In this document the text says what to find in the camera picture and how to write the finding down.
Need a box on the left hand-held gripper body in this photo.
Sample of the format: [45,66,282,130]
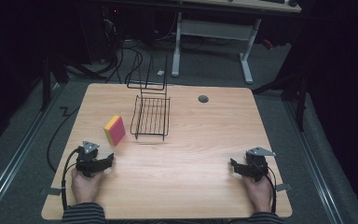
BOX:
[75,140,101,178]

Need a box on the person's left hand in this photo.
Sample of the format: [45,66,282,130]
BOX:
[70,169,104,205]

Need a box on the pink and yellow sponge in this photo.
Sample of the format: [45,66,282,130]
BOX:
[103,114,127,147]

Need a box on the black floor cable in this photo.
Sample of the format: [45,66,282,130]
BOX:
[46,105,81,174]

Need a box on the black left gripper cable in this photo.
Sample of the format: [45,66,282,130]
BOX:
[61,147,82,211]

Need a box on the person's right hand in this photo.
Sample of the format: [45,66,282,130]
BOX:
[241,174,275,215]

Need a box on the black metal stand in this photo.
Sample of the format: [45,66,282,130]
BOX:
[39,54,73,112]
[251,66,310,133]

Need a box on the white-legged desk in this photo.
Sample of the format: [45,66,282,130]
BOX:
[170,0,303,86]

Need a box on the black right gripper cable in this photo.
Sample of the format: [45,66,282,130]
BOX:
[255,161,278,215]

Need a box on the black wire rack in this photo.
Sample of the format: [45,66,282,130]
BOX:
[125,51,172,143]

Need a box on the metal floor rail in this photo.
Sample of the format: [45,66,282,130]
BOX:
[283,99,346,224]
[0,83,63,218]

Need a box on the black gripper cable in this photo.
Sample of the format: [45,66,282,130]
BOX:
[61,147,82,211]
[255,161,278,215]

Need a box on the grey tape strip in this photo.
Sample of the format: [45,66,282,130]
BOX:
[38,187,63,197]
[274,182,294,192]

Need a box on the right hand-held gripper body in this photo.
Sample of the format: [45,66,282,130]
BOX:
[244,146,277,183]

